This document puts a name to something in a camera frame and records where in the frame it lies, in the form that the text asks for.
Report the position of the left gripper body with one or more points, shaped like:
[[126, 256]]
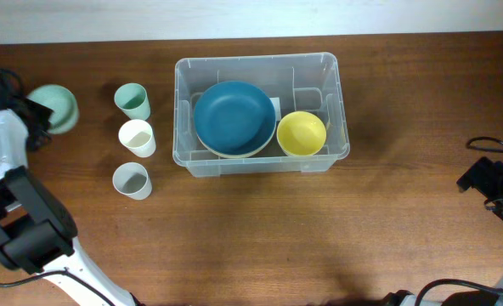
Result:
[[40, 122]]

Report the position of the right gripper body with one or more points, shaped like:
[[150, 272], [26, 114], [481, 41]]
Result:
[[494, 180]]

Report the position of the mint green small bowl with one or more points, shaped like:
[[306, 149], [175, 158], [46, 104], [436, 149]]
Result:
[[63, 104]]

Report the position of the mint green cup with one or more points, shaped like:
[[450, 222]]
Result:
[[132, 100]]

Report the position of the dark blue bowl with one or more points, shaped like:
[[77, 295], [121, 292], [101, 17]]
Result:
[[233, 117]]

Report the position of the yellow small bowl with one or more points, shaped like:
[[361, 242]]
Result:
[[301, 133]]

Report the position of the beige bowl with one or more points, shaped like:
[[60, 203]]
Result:
[[248, 153]]

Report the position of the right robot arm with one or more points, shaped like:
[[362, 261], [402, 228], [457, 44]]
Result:
[[475, 294]]

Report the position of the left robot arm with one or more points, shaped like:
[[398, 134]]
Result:
[[37, 233]]

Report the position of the cream white cup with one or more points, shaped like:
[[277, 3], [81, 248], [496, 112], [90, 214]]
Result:
[[138, 136]]

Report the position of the grey cup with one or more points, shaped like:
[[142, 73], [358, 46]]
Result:
[[132, 180]]

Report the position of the clear plastic storage bin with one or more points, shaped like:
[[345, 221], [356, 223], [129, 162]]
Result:
[[303, 82]]

